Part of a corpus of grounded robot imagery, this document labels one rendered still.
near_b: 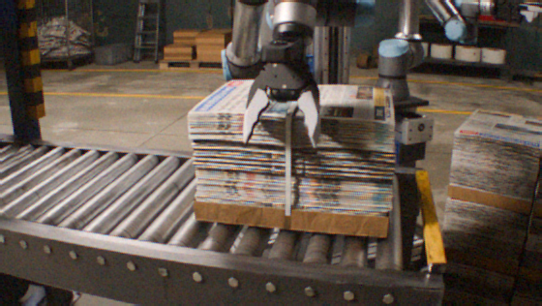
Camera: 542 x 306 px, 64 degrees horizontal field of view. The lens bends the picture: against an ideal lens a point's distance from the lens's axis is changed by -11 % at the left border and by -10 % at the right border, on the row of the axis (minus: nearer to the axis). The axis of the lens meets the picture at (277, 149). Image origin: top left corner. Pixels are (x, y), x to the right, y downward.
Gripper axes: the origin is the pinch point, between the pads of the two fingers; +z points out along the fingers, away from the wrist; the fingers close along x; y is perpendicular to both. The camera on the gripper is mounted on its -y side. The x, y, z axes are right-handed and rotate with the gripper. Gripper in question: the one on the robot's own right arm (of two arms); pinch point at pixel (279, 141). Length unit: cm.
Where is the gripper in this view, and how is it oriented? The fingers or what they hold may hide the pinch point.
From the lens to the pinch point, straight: 77.4
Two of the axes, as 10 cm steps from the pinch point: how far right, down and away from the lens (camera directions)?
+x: -9.8, -0.7, 2.0
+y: 1.8, 1.9, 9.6
